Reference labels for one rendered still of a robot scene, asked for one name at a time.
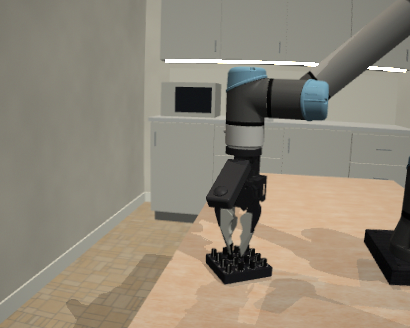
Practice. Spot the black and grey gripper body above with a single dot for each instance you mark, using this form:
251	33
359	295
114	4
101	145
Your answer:
252	183

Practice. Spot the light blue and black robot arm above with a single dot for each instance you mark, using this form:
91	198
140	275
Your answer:
248	102

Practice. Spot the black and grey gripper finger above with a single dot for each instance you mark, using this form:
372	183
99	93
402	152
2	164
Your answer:
249	221
224	219

